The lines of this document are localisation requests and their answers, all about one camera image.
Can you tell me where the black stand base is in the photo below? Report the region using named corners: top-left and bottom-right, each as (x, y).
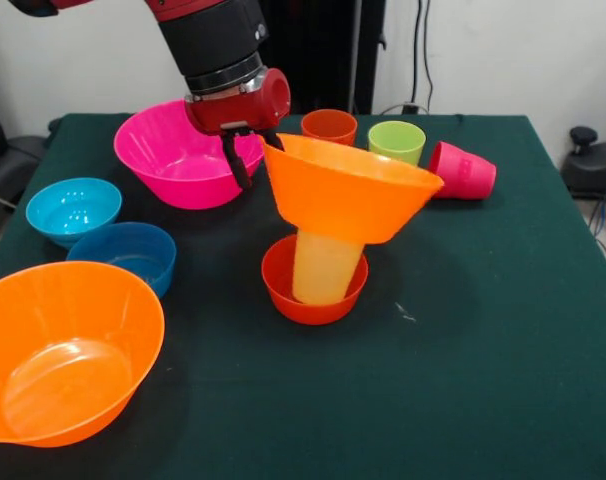
top-left (0, 134), bottom-right (48, 207)
top-left (560, 125), bottom-right (606, 201)

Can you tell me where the small red bowl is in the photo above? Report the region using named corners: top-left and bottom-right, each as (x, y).
top-left (260, 234), bottom-right (370, 326)

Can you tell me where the light blue bowl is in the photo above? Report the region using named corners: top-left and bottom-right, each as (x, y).
top-left (25, 177), bottom-right (124, 250)

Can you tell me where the green cup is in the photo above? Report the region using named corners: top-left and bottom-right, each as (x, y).
top-left (367, 120), bottom-right (427, 169)

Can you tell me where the orange cup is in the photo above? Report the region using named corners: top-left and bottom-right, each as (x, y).
top-left (300, 109), bottom-right (359, 147)

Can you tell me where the large pink bowl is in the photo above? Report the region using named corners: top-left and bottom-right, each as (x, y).
top-left (113, 99), bottom-right (265, 210)

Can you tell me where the dark green tablecloth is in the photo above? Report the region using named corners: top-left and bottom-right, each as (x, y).
top-left (0, 112), bottom-right (606, 480)

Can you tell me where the dark blue bowl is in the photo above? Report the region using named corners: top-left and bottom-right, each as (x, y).
top-left (66, 222), bottom-right (179, 301)

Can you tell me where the black hanging cable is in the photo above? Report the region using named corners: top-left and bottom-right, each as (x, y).
top-left (411, 0), bottom-right (434, 114)

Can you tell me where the yellow cup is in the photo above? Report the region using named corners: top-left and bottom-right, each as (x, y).
top-left (291, 227), bottom-right (364, 306)

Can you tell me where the large orange bowl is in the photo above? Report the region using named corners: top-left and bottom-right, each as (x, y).
top-left (260, 133), bottom-right (445, 246)
top-left (0, 260), bottom-right (166, 449)

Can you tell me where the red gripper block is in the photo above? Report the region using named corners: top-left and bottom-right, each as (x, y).
top-left (184, 67), bottom-right (292, 190)

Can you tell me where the red cup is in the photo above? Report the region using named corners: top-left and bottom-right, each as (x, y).
top-left (427, 140), bottom-right (498, 201)

